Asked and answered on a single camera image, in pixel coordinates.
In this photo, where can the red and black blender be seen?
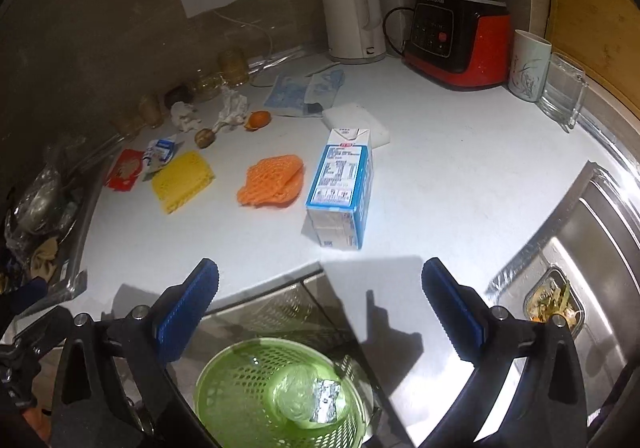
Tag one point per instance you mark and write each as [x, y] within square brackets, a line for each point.
[480, 47]

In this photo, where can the crumpled silver foil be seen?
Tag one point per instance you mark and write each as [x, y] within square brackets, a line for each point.
[325, 400]

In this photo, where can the tan cloth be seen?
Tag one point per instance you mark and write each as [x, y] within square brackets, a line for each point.
[45, 258]

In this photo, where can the blue printed plastic packet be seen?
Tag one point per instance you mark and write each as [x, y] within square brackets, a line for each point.
[325, 85]
[287, 95]

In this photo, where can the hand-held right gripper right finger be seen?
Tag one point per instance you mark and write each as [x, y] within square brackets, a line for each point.
[452, 313]

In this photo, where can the dark brown bowl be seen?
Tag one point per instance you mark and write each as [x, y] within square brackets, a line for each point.
[176, 95]

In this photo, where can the white electric kettle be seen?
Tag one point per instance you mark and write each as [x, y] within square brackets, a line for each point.
[345, 12]

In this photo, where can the crumpled clear plastic bag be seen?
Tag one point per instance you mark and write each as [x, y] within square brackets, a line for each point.
[292, 393]

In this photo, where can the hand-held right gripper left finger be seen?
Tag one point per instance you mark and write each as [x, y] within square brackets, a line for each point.
[187, 313]

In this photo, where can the person's left forearm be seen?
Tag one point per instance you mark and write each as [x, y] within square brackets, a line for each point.
[32, 420]

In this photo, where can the red printed packet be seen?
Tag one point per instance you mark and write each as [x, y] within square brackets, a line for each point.
[125, 170]

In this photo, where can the small amber glass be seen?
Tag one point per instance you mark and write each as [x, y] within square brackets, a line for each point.
[126, 123]
[150, 111]

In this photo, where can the small blue white carton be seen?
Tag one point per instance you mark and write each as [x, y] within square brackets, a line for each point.
[160, 152]

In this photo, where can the sink strainer with food scraps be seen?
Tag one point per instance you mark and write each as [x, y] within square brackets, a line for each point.
[552, 298]

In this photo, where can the white printed mug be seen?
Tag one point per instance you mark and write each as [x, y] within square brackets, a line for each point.
[527, 67]

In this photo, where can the white sponge block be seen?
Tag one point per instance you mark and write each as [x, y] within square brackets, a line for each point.
[350, 120]

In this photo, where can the orange foam fruit net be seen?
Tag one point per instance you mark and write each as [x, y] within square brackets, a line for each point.
[272, 180]

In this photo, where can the wooden cutting board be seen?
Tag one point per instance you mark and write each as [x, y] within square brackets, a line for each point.
[595, 17]

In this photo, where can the green plastic basket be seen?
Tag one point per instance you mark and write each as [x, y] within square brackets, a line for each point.
[235, 378]

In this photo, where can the tall amber ribbed glass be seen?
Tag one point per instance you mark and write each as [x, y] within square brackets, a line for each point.
[232, 67]

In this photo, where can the clear glass mug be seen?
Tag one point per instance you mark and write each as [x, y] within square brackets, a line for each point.
[557, 87]

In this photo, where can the large blue white milk carton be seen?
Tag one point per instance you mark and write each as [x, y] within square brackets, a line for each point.
[340, 183]

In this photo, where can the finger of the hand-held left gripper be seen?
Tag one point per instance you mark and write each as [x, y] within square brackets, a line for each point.
[42, 330]
[30, 292]

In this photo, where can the brown round fruit husk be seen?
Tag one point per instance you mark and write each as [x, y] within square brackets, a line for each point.
[204, 138]

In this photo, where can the curled orange peel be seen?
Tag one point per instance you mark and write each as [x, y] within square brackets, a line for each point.
[259, 120]

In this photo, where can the crumpled white tissue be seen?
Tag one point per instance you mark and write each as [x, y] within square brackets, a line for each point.
[182, 117]
[232, 110]

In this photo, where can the yellow foam fruit net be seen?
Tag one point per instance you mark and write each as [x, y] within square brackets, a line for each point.
[182, 180]

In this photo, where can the clear plastic bag pile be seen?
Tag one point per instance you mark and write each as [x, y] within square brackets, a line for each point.
[42, 193]

